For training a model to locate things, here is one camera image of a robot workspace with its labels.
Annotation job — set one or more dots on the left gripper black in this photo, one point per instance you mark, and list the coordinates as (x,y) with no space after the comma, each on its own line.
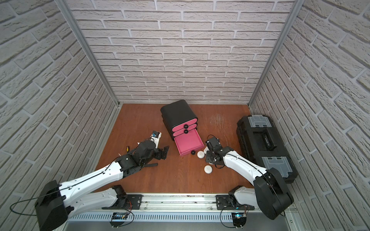
(159,153)

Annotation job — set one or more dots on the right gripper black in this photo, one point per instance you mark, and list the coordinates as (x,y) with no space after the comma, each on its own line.
(207,157)

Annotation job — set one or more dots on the black drawer cabinet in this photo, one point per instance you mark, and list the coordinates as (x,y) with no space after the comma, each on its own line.
(176,113)

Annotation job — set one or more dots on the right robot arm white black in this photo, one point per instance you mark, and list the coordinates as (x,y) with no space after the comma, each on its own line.
(270,192)

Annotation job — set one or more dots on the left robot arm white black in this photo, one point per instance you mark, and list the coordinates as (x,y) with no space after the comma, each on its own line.
(58,202)

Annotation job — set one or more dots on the white earphone case round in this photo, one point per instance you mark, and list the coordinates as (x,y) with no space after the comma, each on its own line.
(200,154)

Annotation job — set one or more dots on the black toolbox grey latches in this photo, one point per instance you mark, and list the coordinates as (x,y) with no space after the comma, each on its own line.
(261,144)

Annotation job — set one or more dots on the right controller board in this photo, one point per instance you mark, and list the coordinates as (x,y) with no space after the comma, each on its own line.
(239,220)

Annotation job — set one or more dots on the controller board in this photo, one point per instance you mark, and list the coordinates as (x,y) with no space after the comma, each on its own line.
(118,219)
(239,220)

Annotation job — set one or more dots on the left controller board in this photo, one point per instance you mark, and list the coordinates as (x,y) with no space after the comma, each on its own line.
(118,219)

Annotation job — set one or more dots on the hammer black handle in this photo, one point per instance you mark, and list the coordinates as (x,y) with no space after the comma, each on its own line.
(151,165)

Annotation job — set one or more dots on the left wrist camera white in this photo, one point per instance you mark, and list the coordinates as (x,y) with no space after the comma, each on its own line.
(155,137)

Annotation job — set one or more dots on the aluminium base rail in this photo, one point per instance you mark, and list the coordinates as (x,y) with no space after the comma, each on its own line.
(172,207)

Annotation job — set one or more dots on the right aluminium corner post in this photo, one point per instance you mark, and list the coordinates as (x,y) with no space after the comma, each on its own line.
(277,47)

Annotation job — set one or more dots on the aluminium corner post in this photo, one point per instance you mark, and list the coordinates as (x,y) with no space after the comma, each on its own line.
(277,47)
(72,22)

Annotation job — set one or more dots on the left aluminium corner post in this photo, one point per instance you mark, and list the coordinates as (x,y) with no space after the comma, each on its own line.
(72,22)

